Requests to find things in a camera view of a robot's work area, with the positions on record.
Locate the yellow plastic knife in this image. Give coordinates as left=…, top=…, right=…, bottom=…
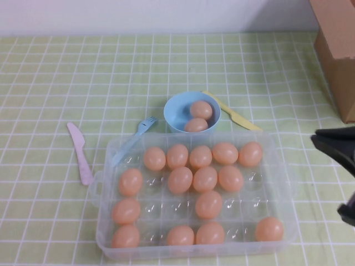
left=201, top=90, right=263, bottom=132

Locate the beige plastic egg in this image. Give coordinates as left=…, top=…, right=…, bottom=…
left=189, top=145, right=213, bottom=169
left=118, top=168, right=144, bottom=197
left=195, top=190, right=223, bottom=220
left=167, top=166, right=194, bottom=195
left=143, top=146, right=167, bottom=171
left=184, top=117, right=209, bottom=133
left=111, top=224, right=141, bottom=249
left=166, top=144, right=189, bottom=170
left=192, top=166, right=219, bottom=193
left=238, top=141, right=263, bottom=167
left=212, top=141, right=239, bottom=165
left=166, top=224, right=195, bottom=247
left=190, top=100, right=214, bottom=121
left=111, top=198, right=141, bottom=226
left=196, top=221, right=226, bottom=245
left=218, top=165, right=245, bottom=193
left=255, top=216, right=285, bottom=242

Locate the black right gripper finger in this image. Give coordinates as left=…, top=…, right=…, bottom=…
left=310, top=126, right=355, bottom=178

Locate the light blue plastic bowl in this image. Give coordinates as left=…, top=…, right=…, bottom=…
left=163, top=90, right=222, bottom=134

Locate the green white grid tablecloth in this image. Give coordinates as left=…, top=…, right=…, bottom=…
left=0, top=30, right=355, bottom=266

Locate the transparent plastic egg box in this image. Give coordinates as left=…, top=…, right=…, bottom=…
left=88, top=131, right=301, bottom=260

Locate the brown cardboard box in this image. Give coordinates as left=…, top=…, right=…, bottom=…
left=308, top=0, right=355, bottom=125

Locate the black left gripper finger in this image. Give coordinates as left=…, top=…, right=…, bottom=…
left=337, top=203, right=355, bottom=226

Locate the pink plastic knife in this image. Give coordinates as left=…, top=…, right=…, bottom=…
left=66, top=122, right=94, bottom=186

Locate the light blue plastic fork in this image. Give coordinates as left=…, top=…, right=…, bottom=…
left=110, top=116, right=159, bottom=167

